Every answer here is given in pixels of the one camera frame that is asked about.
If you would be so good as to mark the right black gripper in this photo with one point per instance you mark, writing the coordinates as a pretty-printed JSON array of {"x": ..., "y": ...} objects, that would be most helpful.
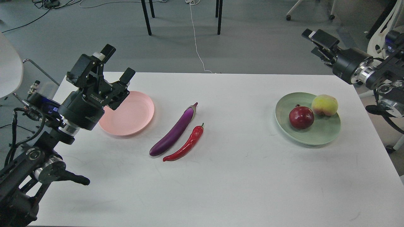
[{"x": 344, "y": 63}]

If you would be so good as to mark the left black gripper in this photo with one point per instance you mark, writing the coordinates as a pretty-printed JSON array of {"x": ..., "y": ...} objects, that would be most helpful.
[{"x": 85, "y": 107}]

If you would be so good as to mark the yellow-pink peach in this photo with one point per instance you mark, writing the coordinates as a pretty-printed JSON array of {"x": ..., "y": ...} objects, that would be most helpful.
[{"x": 325, "y": 105}]

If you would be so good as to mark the red pomegranate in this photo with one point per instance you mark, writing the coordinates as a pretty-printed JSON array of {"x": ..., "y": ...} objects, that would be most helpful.
[{"x": 301, "y": 117}]

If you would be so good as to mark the purple eggplant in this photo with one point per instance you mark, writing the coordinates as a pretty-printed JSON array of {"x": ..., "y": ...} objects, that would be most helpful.
[{"x": 175, "y": 132}]

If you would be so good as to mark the red chili pepper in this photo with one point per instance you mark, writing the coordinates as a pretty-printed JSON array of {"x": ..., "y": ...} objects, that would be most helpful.
[{"x": 189, "y": 144}]

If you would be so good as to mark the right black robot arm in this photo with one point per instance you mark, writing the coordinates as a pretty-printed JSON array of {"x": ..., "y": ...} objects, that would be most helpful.
[{"x": 383, "y": 77}]

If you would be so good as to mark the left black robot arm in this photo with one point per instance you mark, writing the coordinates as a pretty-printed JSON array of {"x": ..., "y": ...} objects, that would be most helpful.
[{"x": 32, "y": 164}]

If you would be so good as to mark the pink plate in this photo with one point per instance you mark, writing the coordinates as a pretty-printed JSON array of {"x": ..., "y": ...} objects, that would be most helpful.
[{"x": 132, "y": 116}]

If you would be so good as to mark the white office chair right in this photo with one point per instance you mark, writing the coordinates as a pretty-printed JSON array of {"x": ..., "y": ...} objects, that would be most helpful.
[{"x": 392, "y": 18}]

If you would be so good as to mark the black table leg left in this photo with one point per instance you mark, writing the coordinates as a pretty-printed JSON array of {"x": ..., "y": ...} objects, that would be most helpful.
[{"x": 146, "y": 15}]

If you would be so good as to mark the black table leg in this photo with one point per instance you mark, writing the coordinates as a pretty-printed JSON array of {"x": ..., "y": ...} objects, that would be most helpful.
[
  {"x": 218, "y": 14},
  {"x": 146, "y": 15}
]

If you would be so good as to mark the green plate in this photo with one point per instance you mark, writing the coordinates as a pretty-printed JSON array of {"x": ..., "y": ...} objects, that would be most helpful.
[{"x": 323, "y": 130}]

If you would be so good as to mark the white chair left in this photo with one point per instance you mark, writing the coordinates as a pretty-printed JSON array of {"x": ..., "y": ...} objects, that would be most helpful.
[{"x": 12, "y": 69}]

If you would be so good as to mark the black table leg right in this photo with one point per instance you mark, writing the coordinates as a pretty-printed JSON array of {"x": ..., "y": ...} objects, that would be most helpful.
[{"x": 218, "y": 14}]

